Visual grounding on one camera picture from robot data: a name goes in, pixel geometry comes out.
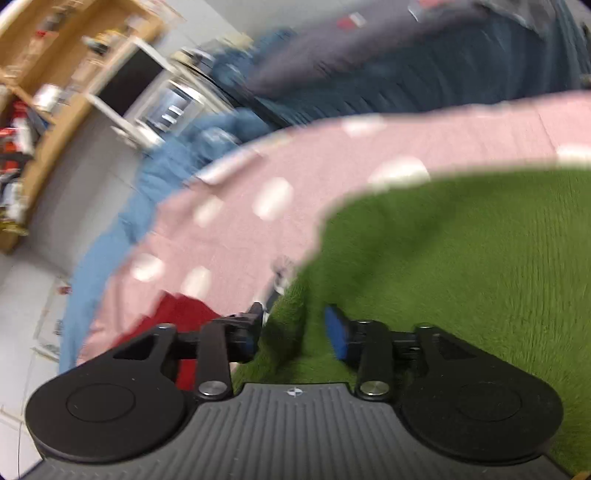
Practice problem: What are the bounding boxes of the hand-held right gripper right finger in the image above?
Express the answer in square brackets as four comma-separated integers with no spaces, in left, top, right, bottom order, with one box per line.
[323,304,468,401]

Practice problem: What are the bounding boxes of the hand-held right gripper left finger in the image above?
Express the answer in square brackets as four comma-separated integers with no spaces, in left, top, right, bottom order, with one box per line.
[111,302,266,400]

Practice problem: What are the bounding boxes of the red ribbed knit sweater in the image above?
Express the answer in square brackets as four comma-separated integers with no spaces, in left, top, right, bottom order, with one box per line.
[107,294,223,394]

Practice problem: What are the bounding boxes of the green knit sweater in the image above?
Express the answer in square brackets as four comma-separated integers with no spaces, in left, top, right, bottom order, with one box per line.
[230,168,591,477]

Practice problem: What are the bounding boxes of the pink dotted deer bedsheet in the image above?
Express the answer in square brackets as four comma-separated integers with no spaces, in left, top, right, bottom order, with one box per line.
[75,89,591,371]

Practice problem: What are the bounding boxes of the blue blanket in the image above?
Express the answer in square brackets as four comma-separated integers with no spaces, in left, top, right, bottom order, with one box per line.
[58,112,289,376]

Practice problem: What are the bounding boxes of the white machine with display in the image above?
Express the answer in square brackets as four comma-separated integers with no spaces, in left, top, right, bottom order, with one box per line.
[131,76,220,145]

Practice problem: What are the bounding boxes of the dark grey bed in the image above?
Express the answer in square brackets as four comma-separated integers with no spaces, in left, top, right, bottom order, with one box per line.
[240,0,591,131]

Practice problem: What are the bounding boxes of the dark blue cloth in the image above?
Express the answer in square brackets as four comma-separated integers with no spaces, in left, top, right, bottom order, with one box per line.
[210,28,298,90]

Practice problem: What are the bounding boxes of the wooden shelf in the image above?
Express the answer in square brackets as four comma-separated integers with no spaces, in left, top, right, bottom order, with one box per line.
[0,0,178,256]

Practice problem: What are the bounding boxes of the grey towel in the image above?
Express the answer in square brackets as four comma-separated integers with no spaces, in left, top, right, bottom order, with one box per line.
[475,0,580,31]

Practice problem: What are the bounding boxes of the wall sticker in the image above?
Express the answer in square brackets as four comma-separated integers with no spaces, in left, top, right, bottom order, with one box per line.
[31,276,72,361]

